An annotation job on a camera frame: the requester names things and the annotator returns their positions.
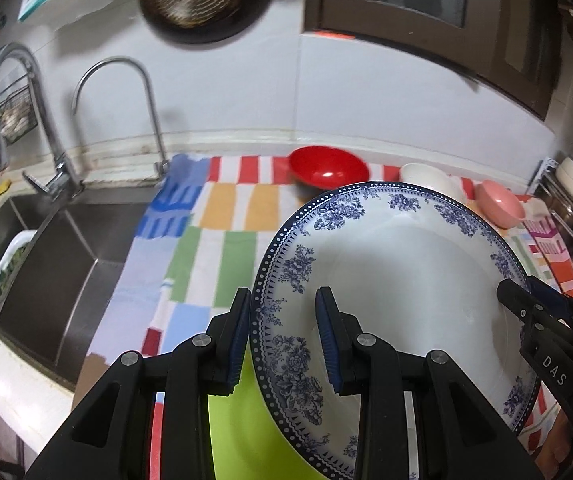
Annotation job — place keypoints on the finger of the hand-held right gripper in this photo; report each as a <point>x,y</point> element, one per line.
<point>514,300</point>
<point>551,300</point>

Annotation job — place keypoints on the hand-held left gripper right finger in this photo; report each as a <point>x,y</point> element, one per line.
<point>326,340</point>

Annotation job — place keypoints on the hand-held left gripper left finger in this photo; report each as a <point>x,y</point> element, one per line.
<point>236,340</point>

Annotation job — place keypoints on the green plate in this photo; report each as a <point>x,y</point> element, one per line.
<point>236,435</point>

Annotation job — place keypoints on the pink bowl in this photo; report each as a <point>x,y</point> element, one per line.
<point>499,205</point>

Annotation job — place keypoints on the blue floral white plate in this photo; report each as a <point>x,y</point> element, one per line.
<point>416,285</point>

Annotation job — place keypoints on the white bowl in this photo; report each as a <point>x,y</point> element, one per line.
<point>426,177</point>

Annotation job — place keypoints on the red and black bowl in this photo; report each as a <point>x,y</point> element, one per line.
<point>326,170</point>

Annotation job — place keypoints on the person's right hand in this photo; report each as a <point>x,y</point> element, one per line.
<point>564,452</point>

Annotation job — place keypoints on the red bordered patterned cloth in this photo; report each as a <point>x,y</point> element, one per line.
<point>549,255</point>

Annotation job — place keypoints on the colourful striped tablecloth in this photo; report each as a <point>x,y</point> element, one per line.
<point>206,270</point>

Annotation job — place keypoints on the metal pot rack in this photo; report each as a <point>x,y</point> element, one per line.
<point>544,175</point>

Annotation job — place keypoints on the stainless steel sink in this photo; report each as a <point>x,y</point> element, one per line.
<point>66,270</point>

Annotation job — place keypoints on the white basket with greens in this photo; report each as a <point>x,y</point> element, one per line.
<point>1,280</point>

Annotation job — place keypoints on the thin gooseneck faucet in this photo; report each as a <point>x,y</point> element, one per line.
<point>151,110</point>

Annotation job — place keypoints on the yellow sponge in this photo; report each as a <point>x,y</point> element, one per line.
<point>2,187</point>

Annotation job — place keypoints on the large chrome faucet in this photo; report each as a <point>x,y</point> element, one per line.
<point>51,125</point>

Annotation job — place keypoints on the dark wooden window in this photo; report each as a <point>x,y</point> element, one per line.
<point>336,10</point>

